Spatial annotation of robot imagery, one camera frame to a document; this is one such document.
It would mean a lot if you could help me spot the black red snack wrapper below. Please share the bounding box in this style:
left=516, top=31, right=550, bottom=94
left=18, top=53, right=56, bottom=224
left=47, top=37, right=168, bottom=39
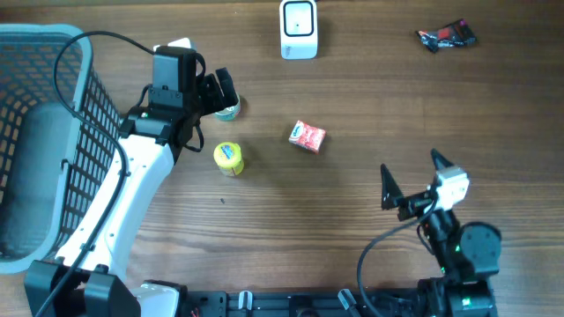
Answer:
left=415, top=18, right=478, bottom=53

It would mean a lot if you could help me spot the white barcode scanner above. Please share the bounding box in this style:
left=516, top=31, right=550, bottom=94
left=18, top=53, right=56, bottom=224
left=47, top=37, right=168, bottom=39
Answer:
left=278, top=0, right=318, bottom=60

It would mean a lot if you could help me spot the grey plastic mesh basket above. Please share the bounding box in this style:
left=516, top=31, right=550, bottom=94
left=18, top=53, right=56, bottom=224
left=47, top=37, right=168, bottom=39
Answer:
left=1, top=24, right=119, bottom=275

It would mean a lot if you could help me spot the black right camera cable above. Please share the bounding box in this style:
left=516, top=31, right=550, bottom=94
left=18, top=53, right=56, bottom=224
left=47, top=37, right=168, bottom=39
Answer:
left=356, top=197, right=440, bottom=317

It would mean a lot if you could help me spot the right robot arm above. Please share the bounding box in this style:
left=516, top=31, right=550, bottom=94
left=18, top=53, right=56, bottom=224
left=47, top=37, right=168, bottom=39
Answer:
left=381, top=149, right=501, bottom=316

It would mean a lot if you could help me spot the black left camera cable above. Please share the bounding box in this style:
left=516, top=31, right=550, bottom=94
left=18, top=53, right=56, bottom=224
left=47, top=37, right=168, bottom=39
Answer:
left=33, top=30, right=156, bottom=317

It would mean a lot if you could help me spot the kleenex tissue pack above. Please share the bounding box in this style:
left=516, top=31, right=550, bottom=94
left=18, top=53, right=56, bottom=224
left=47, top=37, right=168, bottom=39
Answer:
left=288, top=120, right=326, bottom=153

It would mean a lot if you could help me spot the yellow mentos gum jar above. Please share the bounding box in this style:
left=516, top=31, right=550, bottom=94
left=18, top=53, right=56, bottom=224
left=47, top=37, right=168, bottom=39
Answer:
left=213, top=142, right=244, bottom=177

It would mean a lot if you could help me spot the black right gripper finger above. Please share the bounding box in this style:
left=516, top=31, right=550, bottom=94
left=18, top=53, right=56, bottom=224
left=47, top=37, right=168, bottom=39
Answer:
left=430, top=148, right=455, bottom=171
left=381, top=164, right=404, bottom=210

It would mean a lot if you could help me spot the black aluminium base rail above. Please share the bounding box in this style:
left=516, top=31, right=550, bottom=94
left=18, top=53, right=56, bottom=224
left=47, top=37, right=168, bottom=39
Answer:
left=131, top=288, right=498, bottom=317

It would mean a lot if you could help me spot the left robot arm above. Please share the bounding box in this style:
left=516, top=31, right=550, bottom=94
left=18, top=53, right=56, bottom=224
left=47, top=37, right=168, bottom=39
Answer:
left=25, top=46, right=239, bottom=316

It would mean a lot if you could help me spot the metal tin can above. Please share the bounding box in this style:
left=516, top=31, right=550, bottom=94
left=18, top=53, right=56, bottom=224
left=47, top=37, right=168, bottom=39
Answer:
left=214, top=94, right=241, bottom=122

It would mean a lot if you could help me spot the black camera cable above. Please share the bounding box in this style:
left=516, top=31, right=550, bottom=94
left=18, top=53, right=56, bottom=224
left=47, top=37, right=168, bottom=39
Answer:
left=356, top=197, right=440, bottom=317
left=33, top=30, right=156, bottom=317

